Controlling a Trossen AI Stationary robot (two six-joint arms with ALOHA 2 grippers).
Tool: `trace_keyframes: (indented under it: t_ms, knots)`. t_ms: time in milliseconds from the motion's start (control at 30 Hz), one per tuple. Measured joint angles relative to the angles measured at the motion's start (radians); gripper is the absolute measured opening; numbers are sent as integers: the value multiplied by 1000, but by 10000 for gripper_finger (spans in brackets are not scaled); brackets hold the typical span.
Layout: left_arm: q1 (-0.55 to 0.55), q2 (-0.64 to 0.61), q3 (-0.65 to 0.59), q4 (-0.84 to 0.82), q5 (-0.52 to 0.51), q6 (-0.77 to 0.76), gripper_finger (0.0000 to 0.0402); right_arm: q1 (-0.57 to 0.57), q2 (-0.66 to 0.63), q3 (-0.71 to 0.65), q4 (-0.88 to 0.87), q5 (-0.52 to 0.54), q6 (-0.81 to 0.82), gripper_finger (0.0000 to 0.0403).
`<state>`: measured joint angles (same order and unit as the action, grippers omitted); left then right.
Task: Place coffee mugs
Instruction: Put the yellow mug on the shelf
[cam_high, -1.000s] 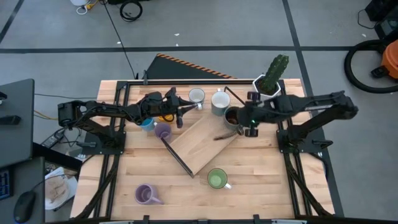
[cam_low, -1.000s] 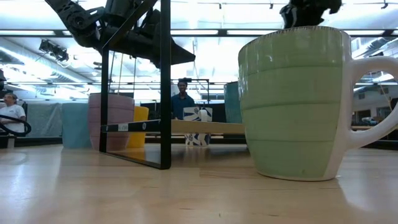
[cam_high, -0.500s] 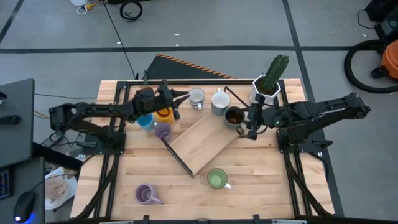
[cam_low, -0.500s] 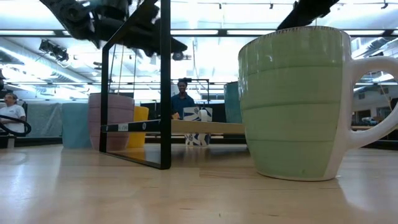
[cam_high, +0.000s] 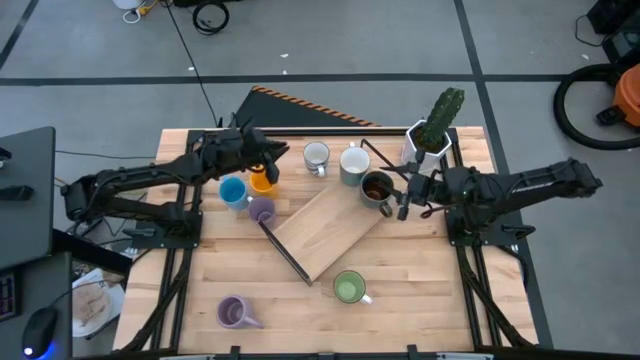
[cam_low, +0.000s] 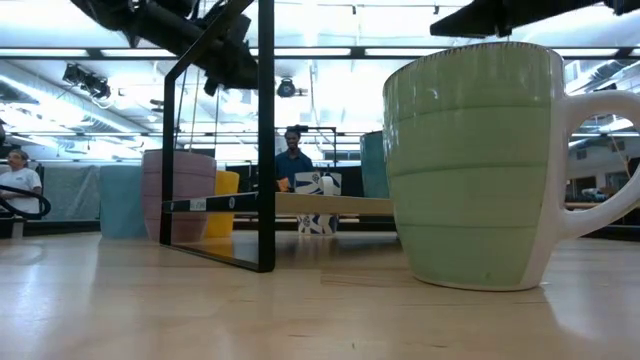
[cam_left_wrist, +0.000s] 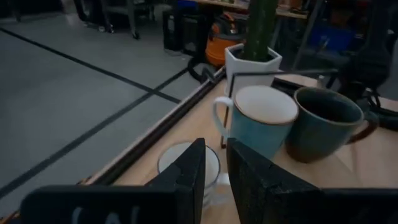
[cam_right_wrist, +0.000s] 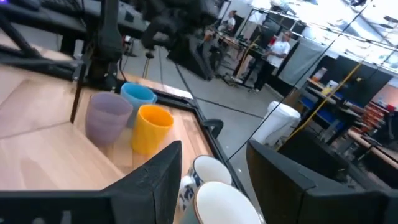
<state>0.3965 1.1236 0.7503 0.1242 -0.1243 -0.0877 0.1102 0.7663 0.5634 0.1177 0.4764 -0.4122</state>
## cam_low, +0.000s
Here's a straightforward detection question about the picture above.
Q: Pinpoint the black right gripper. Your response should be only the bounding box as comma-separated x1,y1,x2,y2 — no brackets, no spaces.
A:
429,0,604,39

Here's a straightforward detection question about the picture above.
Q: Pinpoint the black round ceiling camera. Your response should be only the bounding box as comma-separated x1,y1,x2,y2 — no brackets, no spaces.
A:
276,77,298,99

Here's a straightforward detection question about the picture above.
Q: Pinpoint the person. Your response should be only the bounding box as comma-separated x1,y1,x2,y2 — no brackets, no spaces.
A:
0,148,44,216
274,126,316,194

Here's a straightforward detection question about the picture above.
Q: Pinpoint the yellow mug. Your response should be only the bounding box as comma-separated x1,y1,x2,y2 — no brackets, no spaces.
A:
203,170,241,240

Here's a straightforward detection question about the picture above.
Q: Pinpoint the pink ribbed mug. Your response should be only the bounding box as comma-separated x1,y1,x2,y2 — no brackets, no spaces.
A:
141,149,218,244

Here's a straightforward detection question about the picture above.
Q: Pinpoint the green and white ribbed mug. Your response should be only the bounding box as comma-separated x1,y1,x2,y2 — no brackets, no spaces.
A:
382,41,640,293

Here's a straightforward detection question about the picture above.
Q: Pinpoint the black metal wooden shelf rack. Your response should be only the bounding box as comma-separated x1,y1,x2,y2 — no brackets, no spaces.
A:
159,0,395,274

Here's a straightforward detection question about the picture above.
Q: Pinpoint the teal mug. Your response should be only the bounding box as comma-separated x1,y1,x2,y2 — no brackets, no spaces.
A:
359,130,391,199

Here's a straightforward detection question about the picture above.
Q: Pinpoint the light blue mug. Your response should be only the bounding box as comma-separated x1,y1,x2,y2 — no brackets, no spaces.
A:
99,164,148,241

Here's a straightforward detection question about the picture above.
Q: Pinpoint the blue white leaf patterned mug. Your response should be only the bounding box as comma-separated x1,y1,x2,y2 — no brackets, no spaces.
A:
293,171,343,236

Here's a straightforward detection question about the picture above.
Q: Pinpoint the black looped cable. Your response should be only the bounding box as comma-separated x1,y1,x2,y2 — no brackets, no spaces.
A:
0,184,53,222

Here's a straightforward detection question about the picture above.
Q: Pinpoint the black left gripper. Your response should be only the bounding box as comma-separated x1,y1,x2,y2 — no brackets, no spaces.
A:
192,8,260,98

